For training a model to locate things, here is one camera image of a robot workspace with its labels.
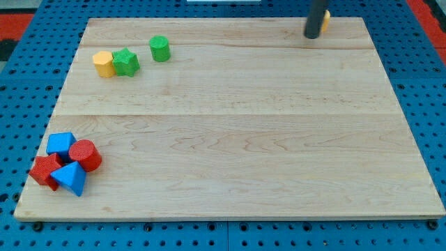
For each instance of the yellow heart block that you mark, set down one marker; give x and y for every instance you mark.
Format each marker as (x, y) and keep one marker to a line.
(326, 21)

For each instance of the green cylinder block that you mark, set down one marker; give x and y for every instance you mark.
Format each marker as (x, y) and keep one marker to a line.
(160, 49)

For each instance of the green star block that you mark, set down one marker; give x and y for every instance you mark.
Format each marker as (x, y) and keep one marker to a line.
(125, 62)

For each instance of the yellow hexagon block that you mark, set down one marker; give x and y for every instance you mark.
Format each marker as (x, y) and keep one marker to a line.
(103, 62)

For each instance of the red cylinder block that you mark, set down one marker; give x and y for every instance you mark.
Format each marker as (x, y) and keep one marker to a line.
(86, 154)

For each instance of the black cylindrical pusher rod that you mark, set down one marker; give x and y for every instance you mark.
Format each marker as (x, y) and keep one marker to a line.
(315, 18)

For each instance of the blue triangle block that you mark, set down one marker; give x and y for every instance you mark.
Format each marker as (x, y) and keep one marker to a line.
(71, 177)

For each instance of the blue cube block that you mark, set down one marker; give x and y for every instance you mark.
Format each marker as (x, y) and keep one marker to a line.
(60, 143)

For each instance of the red star block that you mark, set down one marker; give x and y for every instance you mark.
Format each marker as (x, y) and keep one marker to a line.
(43, 167)

